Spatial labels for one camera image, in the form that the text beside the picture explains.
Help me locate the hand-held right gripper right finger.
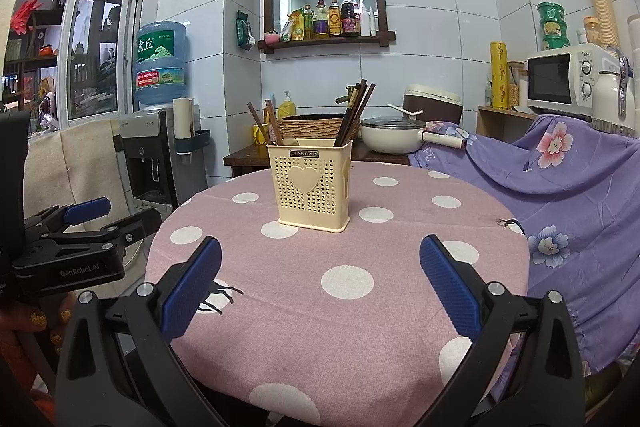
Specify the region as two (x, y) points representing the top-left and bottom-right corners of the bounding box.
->
(419, 234), (586, 427)

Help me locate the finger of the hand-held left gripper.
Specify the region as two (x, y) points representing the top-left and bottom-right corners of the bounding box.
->
(25, 198), (111, 238)
(35, 208), (162, 253)

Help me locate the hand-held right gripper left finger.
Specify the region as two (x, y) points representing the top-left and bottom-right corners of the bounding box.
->
(54, 235), (236, 427)

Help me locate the cream plastic utensil holder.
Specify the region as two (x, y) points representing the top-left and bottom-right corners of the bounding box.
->
(266, 139), (353, 233)

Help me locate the brown wooden chopstick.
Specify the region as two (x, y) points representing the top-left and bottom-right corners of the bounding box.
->
(334, 89), (357, 148)
(341, 79), (368, 146)
(345, 83), (377, 145)
(264, 99), (282, 146)
(246, 102), (271, 146)
(337, 82), (363, 148)

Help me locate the person's left hand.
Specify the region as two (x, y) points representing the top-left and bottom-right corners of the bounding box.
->
(0, 296), (78, 355)

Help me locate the beige cloth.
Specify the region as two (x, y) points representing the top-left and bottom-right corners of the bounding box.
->
(22, 119), (131, 228)

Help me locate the pink polka dot tablecloth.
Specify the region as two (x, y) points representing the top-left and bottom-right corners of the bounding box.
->
(145, 161), (531, 427)

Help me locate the grey water dispenser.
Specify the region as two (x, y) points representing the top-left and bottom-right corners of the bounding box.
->
(119, 108), (176, 212)

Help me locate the teal cup holder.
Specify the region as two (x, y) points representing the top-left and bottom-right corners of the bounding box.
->
(171, 129), (211, 156)

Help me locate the white paper cup tube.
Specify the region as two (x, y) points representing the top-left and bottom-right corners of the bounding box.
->
(172, 97), (195, 142)

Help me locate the dark wooden vanity table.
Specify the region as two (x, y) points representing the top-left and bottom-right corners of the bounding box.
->
(223, 144), (411, 178)

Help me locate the sliding glass window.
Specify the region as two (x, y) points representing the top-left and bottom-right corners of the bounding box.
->
(56, 0), (146, 122)

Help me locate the wooden display shelf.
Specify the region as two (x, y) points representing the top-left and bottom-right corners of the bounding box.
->
(0, 0), (68, 132)

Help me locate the cream pan with glass lid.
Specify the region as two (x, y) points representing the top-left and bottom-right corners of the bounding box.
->
(360, 117), (468, 154)

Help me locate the purple floral cloth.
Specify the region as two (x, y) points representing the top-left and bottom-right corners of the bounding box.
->
(407, 114), (640, 378)

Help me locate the blue water jug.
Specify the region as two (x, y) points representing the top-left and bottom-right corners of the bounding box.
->
(134, 21), (188, 108)

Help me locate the light wooden cabinet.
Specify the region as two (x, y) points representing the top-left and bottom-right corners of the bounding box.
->
(476, 106), (538, 135)

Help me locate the brown and cream rice cooker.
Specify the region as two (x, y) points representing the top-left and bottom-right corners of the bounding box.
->
(402, 85), (462, 125)

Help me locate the yellow soap dispenser bottle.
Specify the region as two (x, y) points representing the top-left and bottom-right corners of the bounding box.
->
(277, 91), (297, 120)

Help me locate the woven pattern wash basin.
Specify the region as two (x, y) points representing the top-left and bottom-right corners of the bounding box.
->
(276, 114), (361, 140)

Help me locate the red paper decoration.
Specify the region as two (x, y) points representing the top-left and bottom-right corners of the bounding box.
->
(15, 0), (46, 38)

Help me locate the glass jar of beans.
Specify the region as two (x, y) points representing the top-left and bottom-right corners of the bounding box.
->
(506, 61), (526, 110)

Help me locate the yellow patterned roll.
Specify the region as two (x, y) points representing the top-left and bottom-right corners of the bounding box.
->
(489, 41), (510, 110)

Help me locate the green hanging packet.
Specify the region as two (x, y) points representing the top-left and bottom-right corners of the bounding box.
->
(236, 10), (256, 52)

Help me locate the white microwave oven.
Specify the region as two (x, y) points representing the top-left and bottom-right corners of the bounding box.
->
(526, 44), (626, 118)

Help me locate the white kettle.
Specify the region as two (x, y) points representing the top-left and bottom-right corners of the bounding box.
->
(590, 49), (636, 138)

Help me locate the purple label bottle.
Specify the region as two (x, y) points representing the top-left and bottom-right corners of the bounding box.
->
(313, 1), (331, 40)

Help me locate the yellow label oil bottle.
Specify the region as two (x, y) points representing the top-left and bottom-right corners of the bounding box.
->
(327, 0), (342, 38)

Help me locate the dark soy sauce bottle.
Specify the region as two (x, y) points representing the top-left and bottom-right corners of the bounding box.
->
(340, 0), (361, 38)

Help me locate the wooden framed mirror shelf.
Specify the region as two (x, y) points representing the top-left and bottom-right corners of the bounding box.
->
(257, 0), (397, 54)

